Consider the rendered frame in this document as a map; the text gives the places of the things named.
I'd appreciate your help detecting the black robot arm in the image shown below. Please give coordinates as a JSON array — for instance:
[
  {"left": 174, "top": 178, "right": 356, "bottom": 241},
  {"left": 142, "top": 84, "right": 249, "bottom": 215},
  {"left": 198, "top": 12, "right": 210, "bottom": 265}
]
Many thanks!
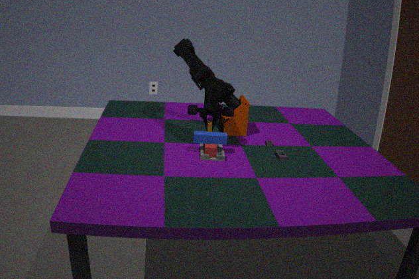
[{"left": 174, "top": 39, "right": 241, "bottom": 117}]

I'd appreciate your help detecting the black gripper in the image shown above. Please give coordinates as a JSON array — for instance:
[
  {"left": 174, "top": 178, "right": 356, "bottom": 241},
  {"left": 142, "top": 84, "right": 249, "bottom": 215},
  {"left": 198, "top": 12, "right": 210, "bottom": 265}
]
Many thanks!
[{"left": 188, "top": 94, "right": 234, "bottom": 131}]

